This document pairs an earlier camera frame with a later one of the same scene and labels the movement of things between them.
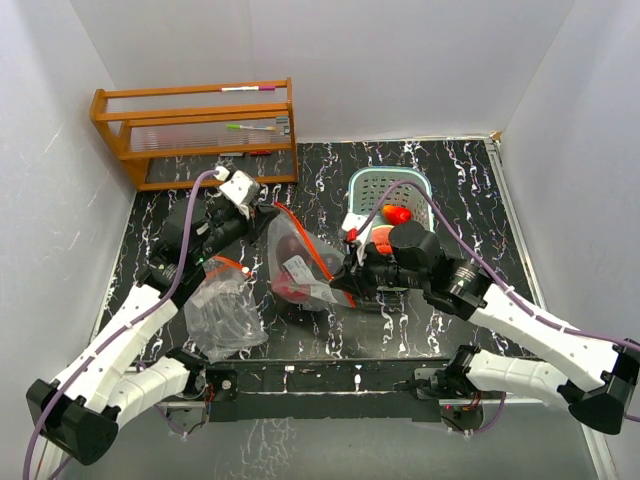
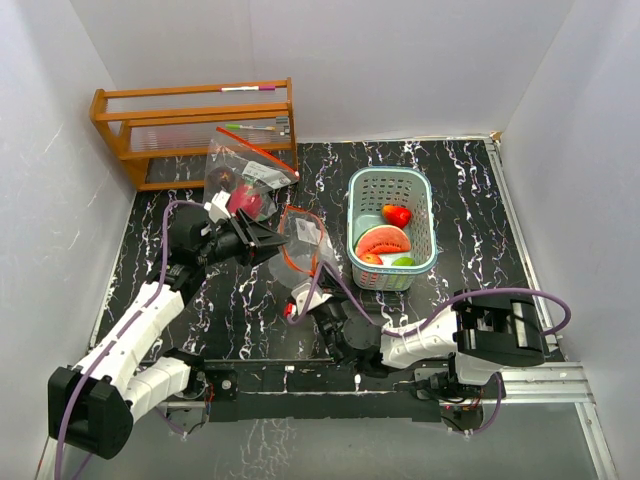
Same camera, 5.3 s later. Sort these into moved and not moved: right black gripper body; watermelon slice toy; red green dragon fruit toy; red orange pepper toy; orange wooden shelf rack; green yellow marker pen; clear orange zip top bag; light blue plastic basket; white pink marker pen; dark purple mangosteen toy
Moved: dark purple mangosteen toy; red green dragon fruit toy; clear orange zip top bag; right black gripper body
Not moved: watermelon slice toy; orange wooden shelf rack; green yellow marker pen; light blue plastic basket; red orange pepper toy; white pink marker pen
